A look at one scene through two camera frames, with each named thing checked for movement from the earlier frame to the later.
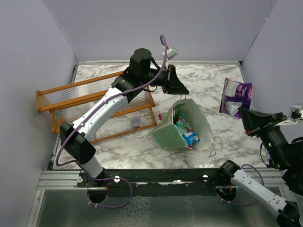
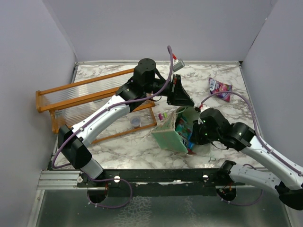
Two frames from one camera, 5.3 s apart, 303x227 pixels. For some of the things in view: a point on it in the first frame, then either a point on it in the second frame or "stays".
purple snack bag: [236, 95] to [216, 86]
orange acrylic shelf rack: [67, 103] stays
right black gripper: [252, 119] to [195, 136]
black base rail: [155, 183] stays
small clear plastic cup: [135, 121] stays
